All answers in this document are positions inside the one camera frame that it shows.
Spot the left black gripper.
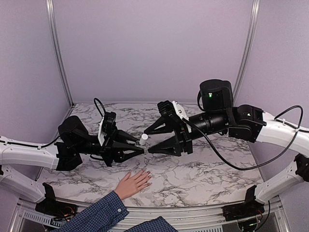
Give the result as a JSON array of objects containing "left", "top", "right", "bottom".
[{"left": 75, "top": 126, "right": 146, "bottom": 167}]

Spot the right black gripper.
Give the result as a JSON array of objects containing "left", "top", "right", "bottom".
[{"left": 144, "top": 111, "right": 230, "bottom": 157}]

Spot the clear nail polish bottle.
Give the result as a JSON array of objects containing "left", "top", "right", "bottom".
[{"left": 136, "top": 133, "right": 149, "bottom": 147}]

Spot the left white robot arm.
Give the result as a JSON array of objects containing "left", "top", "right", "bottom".
[{"left": 0, "top": 116, "right": 144, "bottom": 215}]

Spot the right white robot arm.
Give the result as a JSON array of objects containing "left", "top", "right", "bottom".
[{"left": 144, "top": 79, "right": 309, "bottom": 217}]

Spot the blue checkered sleeve forearm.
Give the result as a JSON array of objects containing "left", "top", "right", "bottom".
[{"left": 55, "top": 191, "right": 128, "bottom": 232}]

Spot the person's bare hand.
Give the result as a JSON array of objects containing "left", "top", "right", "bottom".
[{"left": 114, "top": 169, "right": 152, "bottom": 200}]

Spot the blue checkered shirt body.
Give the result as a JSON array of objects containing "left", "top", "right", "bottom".
[{"left": 126, "top": 217, "right": 178, "bottom": 232}]

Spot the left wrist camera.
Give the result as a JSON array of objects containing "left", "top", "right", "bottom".
[{"left": 98, "top": 112, "right": 116, "bottom": 145}]

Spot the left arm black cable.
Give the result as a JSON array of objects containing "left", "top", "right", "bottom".
[{"left": 93, "top": 97, "right": 107, "bottom": 119}]

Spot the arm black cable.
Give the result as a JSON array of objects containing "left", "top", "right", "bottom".
[
  {"left": 182, "top": 105, "right": 309, "bottom": 171},
  {"left": 93, "top": 97, "right": 107, "bottom": 119}
]

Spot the front aluminium rail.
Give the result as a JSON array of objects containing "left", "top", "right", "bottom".
[{"left": 7, "top": 198, "right": 291, "bottom": 232}]

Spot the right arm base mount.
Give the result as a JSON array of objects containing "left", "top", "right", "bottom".
[{"left": 222, "top": 185, "right": 265, "bottom": 221}]

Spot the left aluminium frame post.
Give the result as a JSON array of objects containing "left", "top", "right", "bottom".
[{"left": 46, "top": 0, "right": 74, "bottom": 108}]

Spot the aluminium frame post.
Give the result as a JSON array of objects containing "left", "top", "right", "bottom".
[
  {"left": 46, "top": 0, "right": 74, "bottom": 108},
  {"left": 234, "top": 0, "right": 261, "bottom": 97}
]

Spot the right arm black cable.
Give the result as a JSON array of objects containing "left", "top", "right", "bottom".
[{"left": 182, "top": 105, "right": 309, "bottom": 171}]

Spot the right aluminium frame post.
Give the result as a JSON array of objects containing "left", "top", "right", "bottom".
[{"left": 234, "top": 0, "right": 261, "bottom": 97}]

